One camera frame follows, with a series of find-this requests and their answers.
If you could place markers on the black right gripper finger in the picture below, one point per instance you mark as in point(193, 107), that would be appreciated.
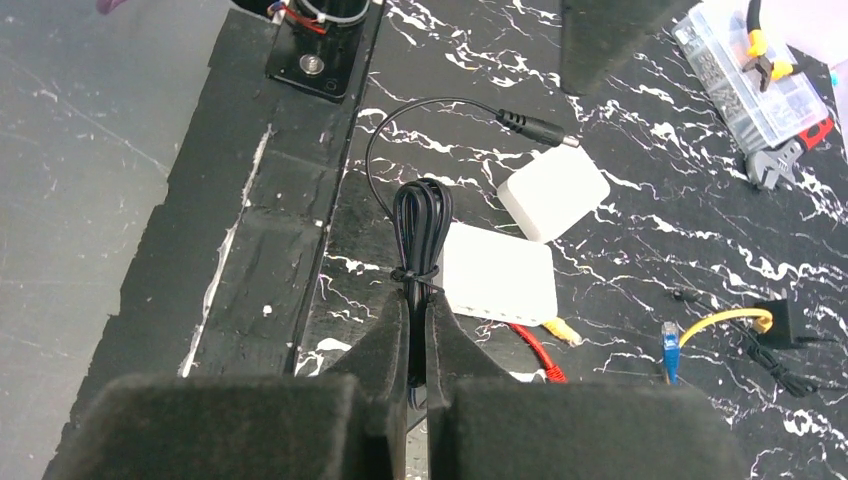
point(347, 423)
point(485, 424)

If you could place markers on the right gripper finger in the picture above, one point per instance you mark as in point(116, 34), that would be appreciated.
point(597, 36)

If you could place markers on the white network switch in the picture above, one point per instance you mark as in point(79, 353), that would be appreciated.
point(495, 276)
point(554, 191)

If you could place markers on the clear plastic parts box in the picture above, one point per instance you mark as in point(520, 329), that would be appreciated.
point(713, 39)

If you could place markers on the grey red adjustable wrench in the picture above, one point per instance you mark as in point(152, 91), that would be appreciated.
point(765, 168)

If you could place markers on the yellow handled pliers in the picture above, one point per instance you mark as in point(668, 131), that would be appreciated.
point(769, 71)

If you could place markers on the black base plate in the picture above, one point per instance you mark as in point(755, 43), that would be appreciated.
point(227, 263)

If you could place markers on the black adapter with cable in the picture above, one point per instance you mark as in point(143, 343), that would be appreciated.
point(767, 327)

